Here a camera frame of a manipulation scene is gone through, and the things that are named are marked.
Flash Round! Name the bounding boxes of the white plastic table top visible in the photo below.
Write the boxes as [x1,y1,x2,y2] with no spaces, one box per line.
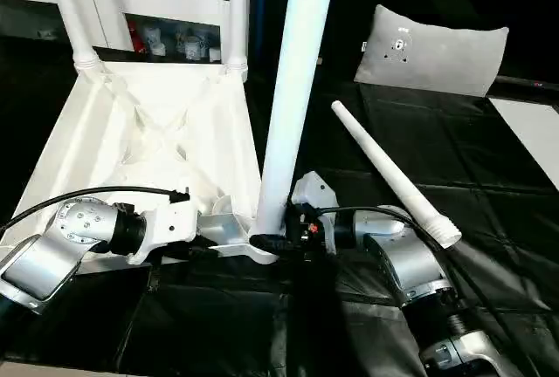
[0,58,280,276]

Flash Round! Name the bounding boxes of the white plastic table leg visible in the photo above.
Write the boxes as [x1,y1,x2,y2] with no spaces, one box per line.
[255,0,340,238]
[330,100,463,250]
[224,0,249,73]
[45,0,102,73]

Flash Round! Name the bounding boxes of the black table mat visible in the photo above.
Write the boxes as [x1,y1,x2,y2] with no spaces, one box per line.
[0,34,559,377]

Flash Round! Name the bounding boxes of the grey cushion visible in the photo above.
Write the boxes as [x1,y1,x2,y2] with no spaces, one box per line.
[353,4,511,99]

